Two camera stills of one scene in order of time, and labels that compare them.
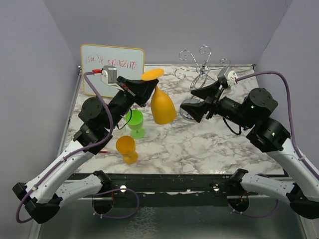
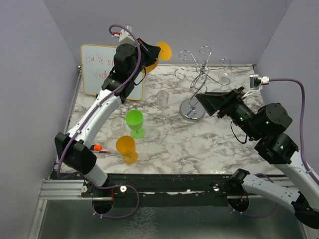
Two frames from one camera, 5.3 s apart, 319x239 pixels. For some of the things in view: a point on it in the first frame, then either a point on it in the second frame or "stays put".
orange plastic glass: x=163 y=111 to x=165 y=54
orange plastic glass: x=126 y=145 stays put
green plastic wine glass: x=135 y=123 stays put
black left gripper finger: x=141 y=89 to x=151 y=52
